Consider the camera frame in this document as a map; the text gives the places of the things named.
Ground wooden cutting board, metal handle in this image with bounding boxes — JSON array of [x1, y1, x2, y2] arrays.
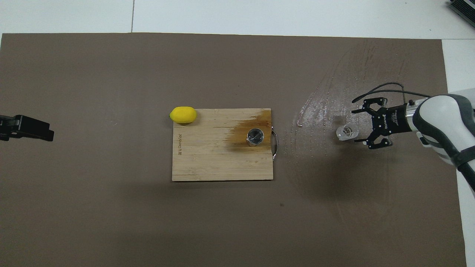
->
[[171, 108, 278, 182]]

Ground yellow lemon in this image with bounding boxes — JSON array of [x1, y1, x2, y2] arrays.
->
[[169, 106, 197, 124]]

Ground brown table mat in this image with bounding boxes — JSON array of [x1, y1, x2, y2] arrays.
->
[[0, 33, 467, 267]]

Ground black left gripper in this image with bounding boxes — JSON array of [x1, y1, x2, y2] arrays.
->
[[0, 115, 55, 142]]

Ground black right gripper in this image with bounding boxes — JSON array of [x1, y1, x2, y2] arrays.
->
[[351, 97, 413, 150]]

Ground clear plastic cup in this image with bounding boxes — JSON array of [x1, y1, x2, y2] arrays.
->
[[335, 123, 359, 142]]

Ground steel double-cone jigger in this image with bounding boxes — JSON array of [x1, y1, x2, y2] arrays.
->
[[246, 128, 265, 147]]

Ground grey ridged device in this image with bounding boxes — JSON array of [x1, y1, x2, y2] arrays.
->
[[446, 0, 475, 27]]

